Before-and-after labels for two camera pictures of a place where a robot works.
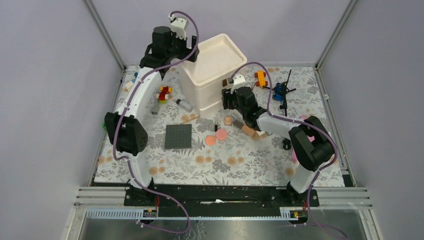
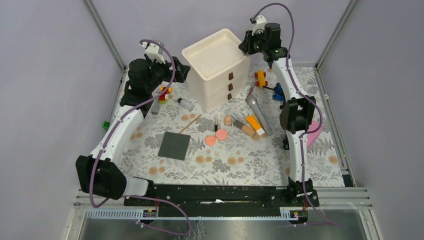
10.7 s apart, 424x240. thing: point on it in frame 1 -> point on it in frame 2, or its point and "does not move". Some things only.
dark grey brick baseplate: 178,136 -> 174,145
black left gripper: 182,41 -> 181,70
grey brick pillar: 155,108 does not move
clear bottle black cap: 184,105 does not move
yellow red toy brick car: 261,75 does not move
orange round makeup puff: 210,140 does not move
